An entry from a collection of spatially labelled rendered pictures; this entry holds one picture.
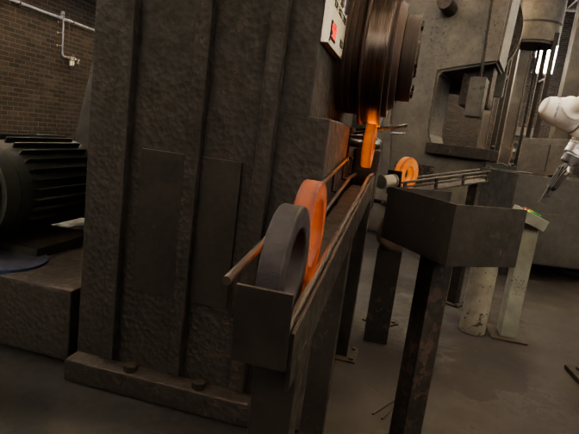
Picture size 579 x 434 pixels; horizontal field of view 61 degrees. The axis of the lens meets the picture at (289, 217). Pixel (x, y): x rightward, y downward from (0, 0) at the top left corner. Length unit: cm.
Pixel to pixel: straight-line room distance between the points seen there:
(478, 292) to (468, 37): 255
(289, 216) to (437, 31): 396
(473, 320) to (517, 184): 151
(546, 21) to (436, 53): 627
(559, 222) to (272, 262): 344
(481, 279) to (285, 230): 187
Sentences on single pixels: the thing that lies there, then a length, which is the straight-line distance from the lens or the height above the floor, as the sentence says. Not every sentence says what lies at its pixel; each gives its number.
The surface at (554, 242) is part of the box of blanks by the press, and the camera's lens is 396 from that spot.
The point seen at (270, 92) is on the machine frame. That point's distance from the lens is 128.
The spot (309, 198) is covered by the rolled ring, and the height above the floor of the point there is 73.
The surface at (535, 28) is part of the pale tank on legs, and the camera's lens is 1055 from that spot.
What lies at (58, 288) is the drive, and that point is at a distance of 174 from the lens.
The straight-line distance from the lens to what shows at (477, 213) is 114.
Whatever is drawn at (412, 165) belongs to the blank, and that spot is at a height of 75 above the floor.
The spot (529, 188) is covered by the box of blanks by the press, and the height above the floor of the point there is 65.
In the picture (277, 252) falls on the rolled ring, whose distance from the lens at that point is 61.
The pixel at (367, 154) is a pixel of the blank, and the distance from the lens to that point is 167.
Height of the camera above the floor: 83
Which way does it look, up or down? 10 degrees down
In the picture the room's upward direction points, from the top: 7 degrees clockwise
